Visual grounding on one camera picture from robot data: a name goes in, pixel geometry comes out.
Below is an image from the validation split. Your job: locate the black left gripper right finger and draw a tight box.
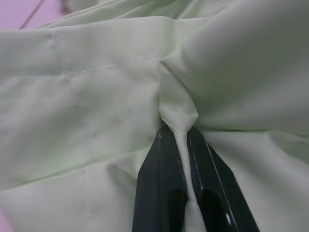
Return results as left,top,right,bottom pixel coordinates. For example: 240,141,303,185
185,128,261,232

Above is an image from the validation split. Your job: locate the light green jacket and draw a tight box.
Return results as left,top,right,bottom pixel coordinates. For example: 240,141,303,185
0,0,309,232

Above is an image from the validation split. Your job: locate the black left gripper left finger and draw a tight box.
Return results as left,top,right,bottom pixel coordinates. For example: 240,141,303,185
131,126,190,232

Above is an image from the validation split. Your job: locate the thin dark cable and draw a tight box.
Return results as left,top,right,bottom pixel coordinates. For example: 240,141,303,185
19,0,47,30

